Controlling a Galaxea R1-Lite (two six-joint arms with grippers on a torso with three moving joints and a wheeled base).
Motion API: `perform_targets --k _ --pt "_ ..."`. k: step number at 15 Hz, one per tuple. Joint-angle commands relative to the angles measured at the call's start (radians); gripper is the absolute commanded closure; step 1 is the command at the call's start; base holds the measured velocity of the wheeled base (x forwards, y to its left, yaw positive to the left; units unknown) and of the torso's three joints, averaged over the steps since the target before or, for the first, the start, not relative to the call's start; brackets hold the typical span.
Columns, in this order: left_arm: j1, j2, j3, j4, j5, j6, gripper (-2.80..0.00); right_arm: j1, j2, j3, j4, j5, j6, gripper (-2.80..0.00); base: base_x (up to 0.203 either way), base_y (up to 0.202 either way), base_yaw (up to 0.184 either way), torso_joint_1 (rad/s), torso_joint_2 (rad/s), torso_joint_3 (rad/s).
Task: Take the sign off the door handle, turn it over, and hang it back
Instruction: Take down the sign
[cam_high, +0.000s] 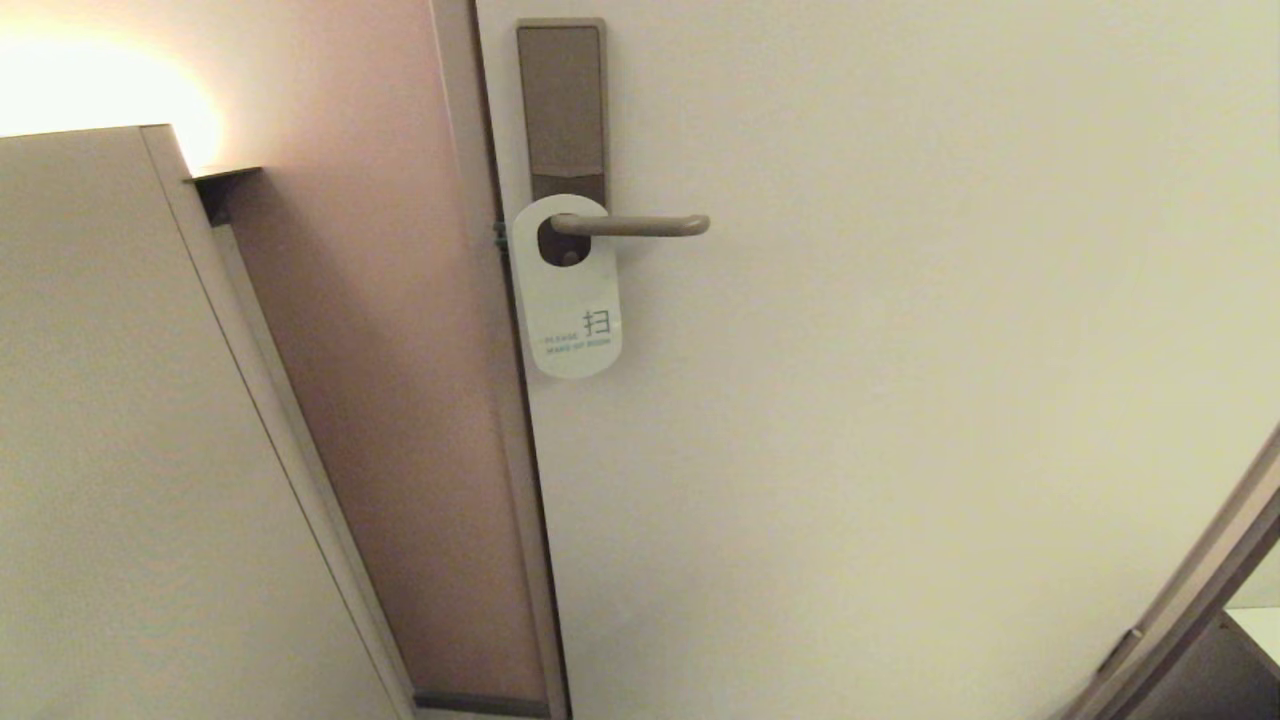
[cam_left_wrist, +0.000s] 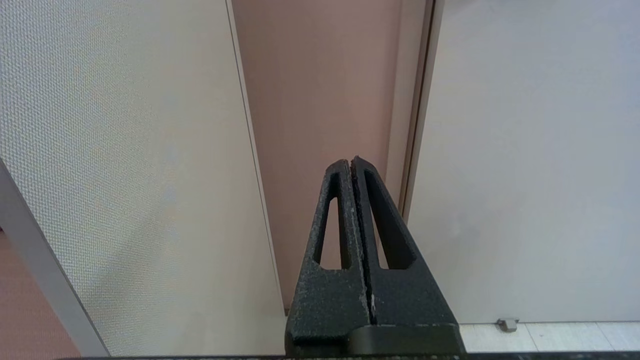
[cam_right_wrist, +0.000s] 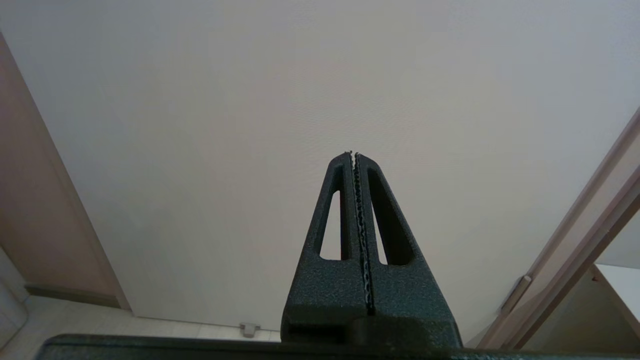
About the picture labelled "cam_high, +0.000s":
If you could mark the blue and white door hanger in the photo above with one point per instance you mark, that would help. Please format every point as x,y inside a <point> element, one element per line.
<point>570,320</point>

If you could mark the white door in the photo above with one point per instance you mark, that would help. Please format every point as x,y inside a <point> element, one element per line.
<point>900,400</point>

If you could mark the bronze door lock plate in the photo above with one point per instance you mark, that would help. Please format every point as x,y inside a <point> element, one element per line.
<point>560,100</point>

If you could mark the dark grey baseboard strip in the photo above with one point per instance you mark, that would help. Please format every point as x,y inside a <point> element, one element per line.
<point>480,703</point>

